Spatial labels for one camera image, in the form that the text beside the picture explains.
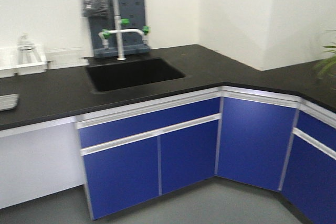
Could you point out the silver metal tray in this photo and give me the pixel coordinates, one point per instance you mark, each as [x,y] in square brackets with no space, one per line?
[8,102]

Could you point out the blue middle cabinet door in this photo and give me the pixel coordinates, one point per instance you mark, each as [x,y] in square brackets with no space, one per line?
[188,156]

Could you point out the black lab sink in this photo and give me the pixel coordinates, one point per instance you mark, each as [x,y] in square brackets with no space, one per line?
[120,75]

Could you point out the blue drawer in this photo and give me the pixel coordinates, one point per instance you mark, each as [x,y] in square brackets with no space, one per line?
[317,129]
[109,131]

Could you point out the grey pegboard drying rack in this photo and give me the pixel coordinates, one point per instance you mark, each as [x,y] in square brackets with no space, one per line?
[134,11]

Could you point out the blue corner cabinet door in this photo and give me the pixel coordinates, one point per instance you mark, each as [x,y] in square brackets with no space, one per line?
[254,141]

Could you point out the blue left cabinet door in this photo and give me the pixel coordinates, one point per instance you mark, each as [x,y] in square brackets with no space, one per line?
[122,176]

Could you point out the white test tube rack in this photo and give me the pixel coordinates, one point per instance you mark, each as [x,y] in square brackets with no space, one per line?
[65,58]

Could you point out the white lab faucet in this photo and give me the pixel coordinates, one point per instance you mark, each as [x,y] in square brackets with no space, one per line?
[118,31]

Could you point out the white right storage bin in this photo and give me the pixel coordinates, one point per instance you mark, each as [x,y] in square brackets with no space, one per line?
[38,64]

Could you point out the white storage bin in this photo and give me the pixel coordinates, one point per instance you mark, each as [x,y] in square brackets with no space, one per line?
[7,63]
[38,64]

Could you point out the blue right drawer front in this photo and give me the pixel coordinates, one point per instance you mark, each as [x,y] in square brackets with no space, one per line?
[317,129]

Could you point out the glass flask with stopper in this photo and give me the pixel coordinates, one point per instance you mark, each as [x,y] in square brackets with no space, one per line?
[25,48]

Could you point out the blue right cabinet door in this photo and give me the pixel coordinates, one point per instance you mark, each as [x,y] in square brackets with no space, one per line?
[310,182]

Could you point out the white middle storage bin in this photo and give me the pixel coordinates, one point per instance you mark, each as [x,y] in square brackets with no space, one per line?
[7,63]

